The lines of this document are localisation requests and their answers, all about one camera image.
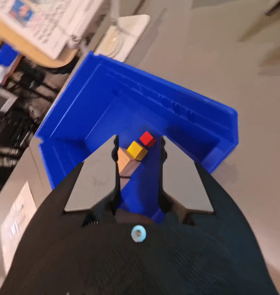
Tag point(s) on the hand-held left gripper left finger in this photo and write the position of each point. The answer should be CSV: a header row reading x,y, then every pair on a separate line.
x,y
91,182

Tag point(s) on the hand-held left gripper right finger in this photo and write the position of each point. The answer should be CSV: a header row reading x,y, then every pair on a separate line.
x,y
188,184

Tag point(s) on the large natural wooden cube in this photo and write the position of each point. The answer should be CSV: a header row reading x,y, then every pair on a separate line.
x,y
123,183

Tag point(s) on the medium natural wooden cube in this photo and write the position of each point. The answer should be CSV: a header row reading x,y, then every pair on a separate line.
x,y
125,161

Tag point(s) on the yellow wooden cube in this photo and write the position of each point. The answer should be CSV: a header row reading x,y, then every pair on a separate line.
x,y
136,150

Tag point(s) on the red wooden cube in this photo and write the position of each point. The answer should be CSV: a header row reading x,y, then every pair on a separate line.
x,y
147,138

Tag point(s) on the blue plastic bin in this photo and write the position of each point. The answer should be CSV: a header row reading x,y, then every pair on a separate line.
x,y
135,103

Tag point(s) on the laminated paper sheet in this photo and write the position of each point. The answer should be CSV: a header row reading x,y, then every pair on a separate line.
x,y
17,221

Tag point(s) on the grey aluminium-framed case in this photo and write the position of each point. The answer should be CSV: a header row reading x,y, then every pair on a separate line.
x,y
1,101

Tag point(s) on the small blue storage bin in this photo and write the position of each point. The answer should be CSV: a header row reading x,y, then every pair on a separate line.
x,y
6,55

